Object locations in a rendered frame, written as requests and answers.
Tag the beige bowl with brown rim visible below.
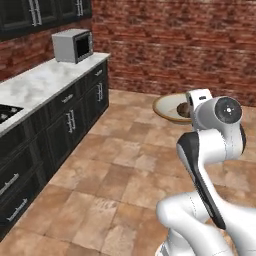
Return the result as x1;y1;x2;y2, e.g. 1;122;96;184
152;92;194;125

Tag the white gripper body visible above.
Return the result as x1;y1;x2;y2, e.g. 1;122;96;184
185;90;201;130

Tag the grey microwave oven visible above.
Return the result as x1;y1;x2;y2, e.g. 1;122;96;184
51;28;95;65

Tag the black wall cupboard run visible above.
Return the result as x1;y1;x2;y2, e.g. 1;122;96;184
0;0;93;43

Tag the black base cupboard run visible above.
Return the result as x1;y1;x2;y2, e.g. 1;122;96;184
0;59;111;242

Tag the black hob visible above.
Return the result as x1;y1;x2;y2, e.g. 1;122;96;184
0;103;25;125

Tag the brown potato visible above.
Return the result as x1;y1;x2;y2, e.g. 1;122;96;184
176;102;192;118

